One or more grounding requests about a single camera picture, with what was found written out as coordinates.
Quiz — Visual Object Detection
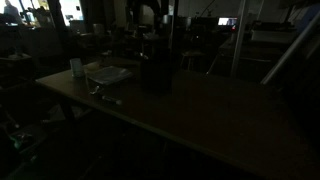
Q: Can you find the black box container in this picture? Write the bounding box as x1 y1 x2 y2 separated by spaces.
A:
139 54 174 94

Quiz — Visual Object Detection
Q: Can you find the round stool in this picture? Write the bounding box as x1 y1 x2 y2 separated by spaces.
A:
179 49 207 72

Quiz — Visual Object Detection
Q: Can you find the black marker white label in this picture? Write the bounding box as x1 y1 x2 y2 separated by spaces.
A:
101 95 123 106

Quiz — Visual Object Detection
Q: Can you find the white cup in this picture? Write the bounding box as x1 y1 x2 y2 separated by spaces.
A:
69 57 85 79

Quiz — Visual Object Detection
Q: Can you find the white upright pole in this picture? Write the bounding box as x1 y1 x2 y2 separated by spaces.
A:
229 0 250 79

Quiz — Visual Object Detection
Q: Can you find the lit monitor screen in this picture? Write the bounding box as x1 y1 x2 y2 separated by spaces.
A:
217 17 239 27

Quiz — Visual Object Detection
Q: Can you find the grey slanted metal bar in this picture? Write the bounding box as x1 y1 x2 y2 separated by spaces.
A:
260 11 320 86

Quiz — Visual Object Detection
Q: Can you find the person in background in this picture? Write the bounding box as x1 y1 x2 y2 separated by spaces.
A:
3 0 24 25

